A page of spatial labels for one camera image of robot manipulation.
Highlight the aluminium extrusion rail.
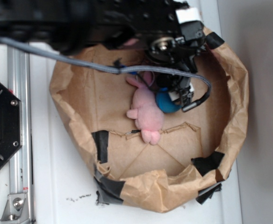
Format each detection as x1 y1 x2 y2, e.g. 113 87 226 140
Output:
0 47 36 224

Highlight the grey sleeved cable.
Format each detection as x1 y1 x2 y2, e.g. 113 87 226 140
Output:
0 32 213 112

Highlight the pink plush bunny toy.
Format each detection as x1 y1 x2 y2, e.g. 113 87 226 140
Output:
126 71 164 145

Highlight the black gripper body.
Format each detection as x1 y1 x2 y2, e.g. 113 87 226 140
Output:
141 20 208 108

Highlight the brown paper bag tray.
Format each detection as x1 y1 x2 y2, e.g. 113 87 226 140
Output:
50 28 249 213

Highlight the metal corner bracket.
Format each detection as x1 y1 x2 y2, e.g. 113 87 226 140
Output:
0 193 31 224

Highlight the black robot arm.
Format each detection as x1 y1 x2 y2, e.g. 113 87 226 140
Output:
0 0 210 112

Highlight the blue ribbed ball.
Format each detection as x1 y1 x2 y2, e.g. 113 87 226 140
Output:
156 92 181 113

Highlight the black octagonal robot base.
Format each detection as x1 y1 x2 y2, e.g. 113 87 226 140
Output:
0 83 22 170

